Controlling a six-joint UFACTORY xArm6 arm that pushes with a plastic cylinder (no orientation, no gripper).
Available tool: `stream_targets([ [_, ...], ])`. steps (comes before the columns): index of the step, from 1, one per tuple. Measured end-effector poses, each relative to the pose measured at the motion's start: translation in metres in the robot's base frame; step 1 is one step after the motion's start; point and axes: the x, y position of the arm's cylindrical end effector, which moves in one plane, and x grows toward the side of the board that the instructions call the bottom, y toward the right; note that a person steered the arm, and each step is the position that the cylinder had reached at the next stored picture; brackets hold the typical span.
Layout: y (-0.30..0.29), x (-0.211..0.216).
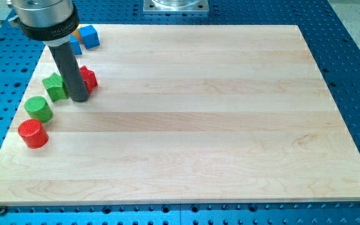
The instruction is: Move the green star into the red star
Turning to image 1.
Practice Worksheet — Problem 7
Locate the green star block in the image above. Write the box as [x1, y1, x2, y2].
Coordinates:
[42, 72, 69, 102]

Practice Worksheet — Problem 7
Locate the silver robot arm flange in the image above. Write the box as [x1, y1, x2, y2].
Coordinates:
[7, 0, 79, 47]

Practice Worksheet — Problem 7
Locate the red star block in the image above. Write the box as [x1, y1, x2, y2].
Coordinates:
[80, 66, 98, 93]

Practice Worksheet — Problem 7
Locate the light wooden board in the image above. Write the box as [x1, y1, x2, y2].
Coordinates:
[0, 24, 360, 206]

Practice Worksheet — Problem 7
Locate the blue cube block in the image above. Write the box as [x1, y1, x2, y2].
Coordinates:
[79, 25, 100, 49]

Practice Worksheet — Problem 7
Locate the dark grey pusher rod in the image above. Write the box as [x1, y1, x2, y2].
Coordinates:
[48, 42, 89, 103]

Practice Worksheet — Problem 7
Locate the orange yellow block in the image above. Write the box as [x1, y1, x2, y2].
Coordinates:
[72, 25, 83, 44]

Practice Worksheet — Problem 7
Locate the green cylinder block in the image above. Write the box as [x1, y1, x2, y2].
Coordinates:
[24, 96, 53, 123]

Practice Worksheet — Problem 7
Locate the red cylinder block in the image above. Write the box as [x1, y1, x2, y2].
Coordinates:
[17, 119, 49, 149]

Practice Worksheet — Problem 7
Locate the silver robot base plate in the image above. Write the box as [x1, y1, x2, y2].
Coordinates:
[143, 0, 209, 14]

